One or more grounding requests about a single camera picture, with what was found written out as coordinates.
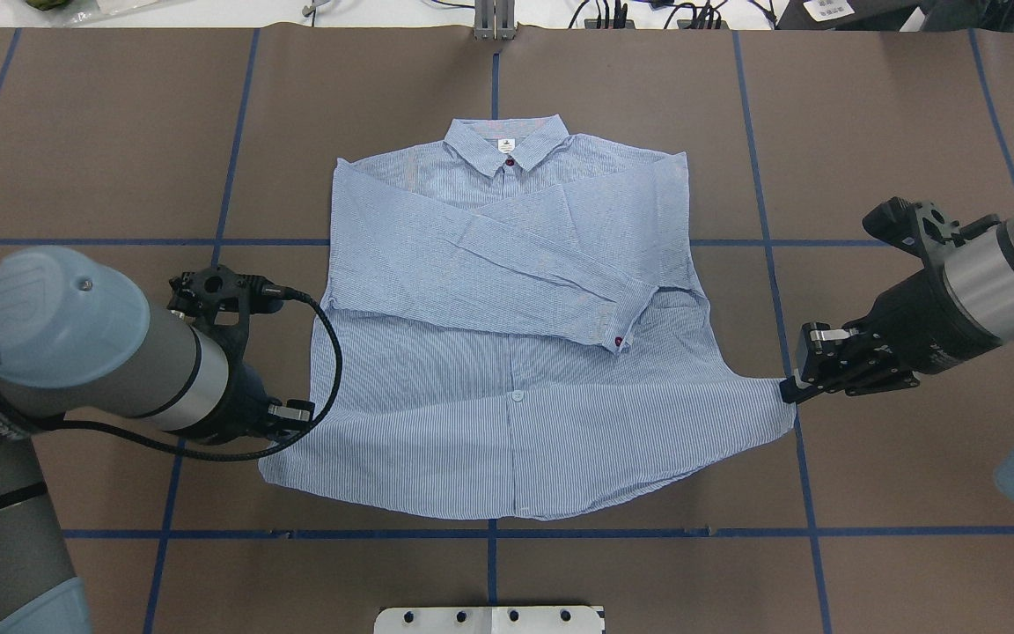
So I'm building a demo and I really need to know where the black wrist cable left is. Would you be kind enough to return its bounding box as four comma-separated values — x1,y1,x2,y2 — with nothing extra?
32,284,344,464

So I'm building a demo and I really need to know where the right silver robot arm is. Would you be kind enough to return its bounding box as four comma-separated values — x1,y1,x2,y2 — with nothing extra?
780,197,1014,404

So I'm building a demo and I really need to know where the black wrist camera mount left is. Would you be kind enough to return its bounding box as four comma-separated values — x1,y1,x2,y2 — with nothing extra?
166,266,287,358

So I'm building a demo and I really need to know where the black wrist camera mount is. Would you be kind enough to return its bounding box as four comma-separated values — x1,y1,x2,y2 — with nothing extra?
862,196,1002,266
166,266,287,358

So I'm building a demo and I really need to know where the aluminium frame post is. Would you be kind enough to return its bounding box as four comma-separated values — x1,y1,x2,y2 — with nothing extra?
472,0,518,41

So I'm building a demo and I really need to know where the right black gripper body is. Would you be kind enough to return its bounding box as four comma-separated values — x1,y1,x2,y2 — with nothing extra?
794,269,1001,397

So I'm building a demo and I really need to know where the green fabric pouch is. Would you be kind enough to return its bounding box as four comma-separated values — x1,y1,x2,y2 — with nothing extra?
24,0,73,11

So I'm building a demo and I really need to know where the light blue striped shirt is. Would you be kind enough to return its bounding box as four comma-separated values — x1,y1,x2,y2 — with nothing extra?
259,115,796,520

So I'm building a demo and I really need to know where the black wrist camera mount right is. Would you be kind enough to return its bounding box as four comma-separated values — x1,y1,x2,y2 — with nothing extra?
862,196,1002,266

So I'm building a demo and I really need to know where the brown paper table mat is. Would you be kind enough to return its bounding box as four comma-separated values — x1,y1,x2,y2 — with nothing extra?
0,24,1014,633

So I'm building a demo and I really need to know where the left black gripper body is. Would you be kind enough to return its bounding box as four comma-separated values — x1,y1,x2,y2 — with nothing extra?
200,362,315,445

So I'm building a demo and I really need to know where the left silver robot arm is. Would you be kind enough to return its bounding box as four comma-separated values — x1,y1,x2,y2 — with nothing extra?
0,246,329,633

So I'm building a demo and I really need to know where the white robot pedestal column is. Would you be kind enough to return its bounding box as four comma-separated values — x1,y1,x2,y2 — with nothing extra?
373,605,607,633

